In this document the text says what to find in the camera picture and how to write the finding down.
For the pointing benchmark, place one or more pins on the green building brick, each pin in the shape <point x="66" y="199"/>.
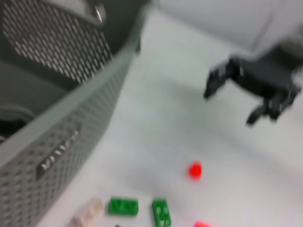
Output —
<point x="162" y="212"/>
<point x="123" y="206"/>

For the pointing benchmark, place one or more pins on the translucent white brick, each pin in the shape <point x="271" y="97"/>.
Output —
<point x="88" y="212"/>

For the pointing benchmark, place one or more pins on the grey perforated storage basket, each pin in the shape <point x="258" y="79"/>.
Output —
<point x="71" y="118"/>

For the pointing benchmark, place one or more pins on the red slope block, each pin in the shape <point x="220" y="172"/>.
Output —
<point x="201" y="224"/>

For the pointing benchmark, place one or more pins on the small red cube block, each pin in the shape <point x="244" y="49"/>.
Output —
<point x="195" y="170"/>

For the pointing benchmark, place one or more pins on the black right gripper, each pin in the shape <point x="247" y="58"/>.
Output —
<point x="267" y="75"/>

